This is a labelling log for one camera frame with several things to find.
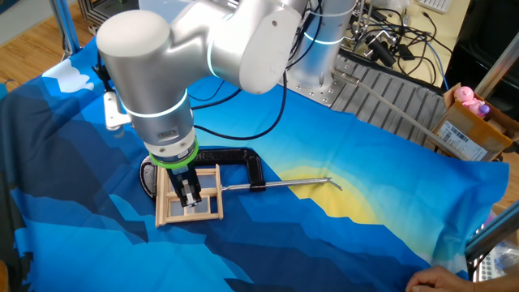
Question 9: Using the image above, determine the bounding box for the aluminium frame post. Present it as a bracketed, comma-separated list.
[474, 30, 519, 98]
[50, 0, 82, 60]
[464, 200, 519, 263]

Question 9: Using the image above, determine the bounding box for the thin black cable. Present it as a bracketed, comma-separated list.
[188, 79, 243, 111]

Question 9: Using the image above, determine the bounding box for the black computer case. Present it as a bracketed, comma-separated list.
[445, 0, 519, 94]

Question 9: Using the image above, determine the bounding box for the blue landscape print cloth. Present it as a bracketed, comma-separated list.
[0, 36, 510, 292]

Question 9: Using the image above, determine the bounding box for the cardboard box with barcode label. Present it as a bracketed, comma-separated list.
[423, 83, 519, 164]

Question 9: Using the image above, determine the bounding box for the person's left forearm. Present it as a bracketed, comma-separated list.
[472, 274, 519, 292]

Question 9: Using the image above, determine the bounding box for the miniature wooden sliding window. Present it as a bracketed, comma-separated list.
[154, 163, 225, 228]

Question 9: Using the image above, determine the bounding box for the white keyboard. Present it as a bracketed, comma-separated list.
[417, 0, 453, 14]

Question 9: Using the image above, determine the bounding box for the perforated metal plate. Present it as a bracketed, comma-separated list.
[474, 251, 508, 283]

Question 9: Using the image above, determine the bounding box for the thick black cable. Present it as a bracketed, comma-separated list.
[193, 71, 290, 142]

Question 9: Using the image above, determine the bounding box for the black C-clamp with steel screw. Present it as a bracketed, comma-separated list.
[139, 148, 344, 200]

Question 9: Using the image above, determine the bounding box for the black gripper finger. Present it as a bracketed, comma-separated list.
[178, 182, 200, 208]
[190, 177, 204, 200]

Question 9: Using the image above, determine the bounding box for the pink toy pig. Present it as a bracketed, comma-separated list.
[453, 85, 491, 118]

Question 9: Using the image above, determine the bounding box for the person's left hand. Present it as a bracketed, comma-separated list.
[405, 265, 475, 292]

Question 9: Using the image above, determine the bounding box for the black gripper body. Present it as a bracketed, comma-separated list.
[165, 161, 200, 190]

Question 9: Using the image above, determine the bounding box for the blue cable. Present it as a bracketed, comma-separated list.
[421, 38, 450, 91]

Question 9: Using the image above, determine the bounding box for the beige hose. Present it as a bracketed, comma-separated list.
[332, 68, 471, 161]

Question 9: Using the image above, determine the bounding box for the aluminium mounting plate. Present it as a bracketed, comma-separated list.
[279, 48, 449, 149]

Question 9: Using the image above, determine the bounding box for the wrist camera with white bracket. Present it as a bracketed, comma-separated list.
[92, 54, 133, 131]

